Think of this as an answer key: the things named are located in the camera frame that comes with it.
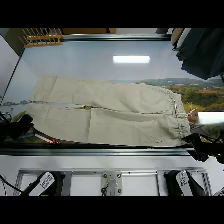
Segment beige pants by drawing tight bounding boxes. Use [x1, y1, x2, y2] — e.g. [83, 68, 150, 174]
[25, 75, 192, 147]

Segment cardboard box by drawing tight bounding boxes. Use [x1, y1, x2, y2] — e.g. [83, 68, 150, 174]
[62, 28, 117, 35]

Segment wooden rack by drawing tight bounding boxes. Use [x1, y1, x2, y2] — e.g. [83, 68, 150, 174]
[19, 28, 64, 49]

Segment dark grey garment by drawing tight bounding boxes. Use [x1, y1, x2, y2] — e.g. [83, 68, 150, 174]
[175, 28, 224, 81]

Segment silver frame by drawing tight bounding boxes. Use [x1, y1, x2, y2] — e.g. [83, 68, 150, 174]
[0, 146, 224, 197]

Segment black cable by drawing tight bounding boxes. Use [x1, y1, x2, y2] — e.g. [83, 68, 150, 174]
[0, 174, 23, 195]

